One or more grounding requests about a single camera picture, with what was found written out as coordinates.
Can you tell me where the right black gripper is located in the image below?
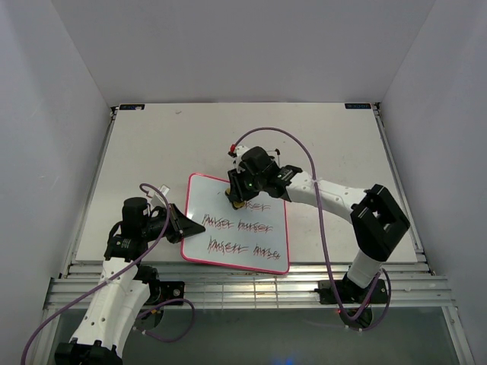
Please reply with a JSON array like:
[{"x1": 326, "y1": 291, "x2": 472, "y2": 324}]
[{"x1": 228, "y1": 166, "x2": 266, "y2": 204}]

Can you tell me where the blue corner label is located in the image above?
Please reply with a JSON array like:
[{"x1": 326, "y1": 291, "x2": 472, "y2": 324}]
[
  {"x1": 119, "y1": 104, "x2": 145, "y2": 111},
  {"x1": 344, "y1": 103, "x2": 372, "y2": 110}
]

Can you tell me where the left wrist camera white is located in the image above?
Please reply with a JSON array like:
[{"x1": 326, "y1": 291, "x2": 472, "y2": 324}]
[{"x1": 151, "y1": 185, "x2": 170, "y2": 207}]

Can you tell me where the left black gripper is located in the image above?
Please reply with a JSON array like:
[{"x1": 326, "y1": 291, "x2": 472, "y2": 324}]
[{"x1": 142, "y1": 203, "x2": 206, "y2": 243}]

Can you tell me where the pink framed whiteboard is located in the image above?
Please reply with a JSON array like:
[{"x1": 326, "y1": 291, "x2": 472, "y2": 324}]
[{"x1": 180, "y1": 173, "x2": 290, "y2": 275}]

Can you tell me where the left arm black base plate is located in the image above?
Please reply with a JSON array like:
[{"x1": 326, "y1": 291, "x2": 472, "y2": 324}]
[{"x1": 146, "y1": 280, "x2": 186, "y2": 306}]

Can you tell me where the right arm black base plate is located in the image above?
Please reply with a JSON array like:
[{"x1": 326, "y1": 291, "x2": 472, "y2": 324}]
[{"x1": 314, "y1": 278, "x2": 388, "y2": 304}]

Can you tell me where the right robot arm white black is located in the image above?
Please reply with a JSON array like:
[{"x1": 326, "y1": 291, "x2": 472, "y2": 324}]
[{"x1": 225, "y1": 146, "x2": 410, "y2": 302}]

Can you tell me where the purple cable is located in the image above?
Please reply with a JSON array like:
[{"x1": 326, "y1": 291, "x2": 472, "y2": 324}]
[
  {"x1": 230, "y1": 126, "x2": 393, "y2": 333},
  {"x1": 19, "y1": 182, "x2": 196, "y2": 365}
]

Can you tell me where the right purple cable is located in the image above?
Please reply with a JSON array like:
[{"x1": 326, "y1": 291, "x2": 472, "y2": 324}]
[{"x1": 230, "y1": 126, "x2": 393, "y2": 333}]

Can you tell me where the right blue corner label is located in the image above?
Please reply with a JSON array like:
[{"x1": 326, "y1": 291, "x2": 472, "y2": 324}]
[{"x1": 344, "y1": 103, "x2": 372, "y2": 110}]

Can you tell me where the wire whiteboard stand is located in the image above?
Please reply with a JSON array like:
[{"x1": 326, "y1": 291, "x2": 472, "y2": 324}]
[{"x1": 266, "y1": 148, "x2": 281, "y2": 166}]

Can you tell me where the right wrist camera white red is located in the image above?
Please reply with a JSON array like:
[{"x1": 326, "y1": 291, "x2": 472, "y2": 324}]
[{"x1": 228, "y1": 145, "x2": 249, "y2": 171}]

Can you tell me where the left blue corner label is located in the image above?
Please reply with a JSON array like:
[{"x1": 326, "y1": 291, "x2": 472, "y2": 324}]
[{"x1": 119, "y1": 104, "x2": 145, "y2": 111}]

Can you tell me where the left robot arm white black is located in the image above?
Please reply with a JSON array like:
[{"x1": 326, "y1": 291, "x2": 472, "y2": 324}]
[{"x1": 54, "y1": 197, "x2": 205, "y2": 364}]

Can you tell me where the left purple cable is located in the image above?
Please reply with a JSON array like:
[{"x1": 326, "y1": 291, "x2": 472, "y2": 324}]
[{"x1": 19, "y1": 182, "x2": 196, "y2": 365}]

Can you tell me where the yellow bone-shaped eraser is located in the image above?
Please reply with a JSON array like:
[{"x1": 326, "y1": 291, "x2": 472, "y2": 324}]
[{"x1": 224, "y1": 188, "x2": 246, "y2": 210}]

